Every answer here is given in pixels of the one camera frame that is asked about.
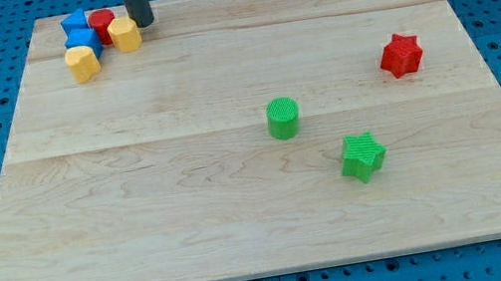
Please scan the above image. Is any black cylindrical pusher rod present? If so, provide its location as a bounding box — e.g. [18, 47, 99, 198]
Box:
[124, 0, 154, 28]

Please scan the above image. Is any red star block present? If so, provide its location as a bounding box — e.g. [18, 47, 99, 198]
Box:
[379, 34, 423, 79]

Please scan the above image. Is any green star block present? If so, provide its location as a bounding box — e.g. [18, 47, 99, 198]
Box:
[341, 131, 387, 183]

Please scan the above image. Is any yellow hexagon block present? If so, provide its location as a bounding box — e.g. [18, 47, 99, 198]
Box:
[107, 16, 142, 53]

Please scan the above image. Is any red cylinder block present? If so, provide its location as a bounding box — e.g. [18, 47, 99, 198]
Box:
[88, 8, 115, 46]

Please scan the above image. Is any blue triangle block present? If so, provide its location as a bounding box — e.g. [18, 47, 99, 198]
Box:
[61, 8, 90, 35]

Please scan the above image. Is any blue cube block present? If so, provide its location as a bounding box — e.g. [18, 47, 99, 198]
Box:
[65, 28, 104, 59]

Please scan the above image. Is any yellow heart block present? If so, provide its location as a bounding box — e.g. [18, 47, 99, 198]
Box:
[64, 46, 102, 84]

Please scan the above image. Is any wooden board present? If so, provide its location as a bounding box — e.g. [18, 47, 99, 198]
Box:
[0, 0, 501, 281]

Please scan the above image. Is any green cylinder block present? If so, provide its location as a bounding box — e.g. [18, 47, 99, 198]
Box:
[266, 97, 300, 141]

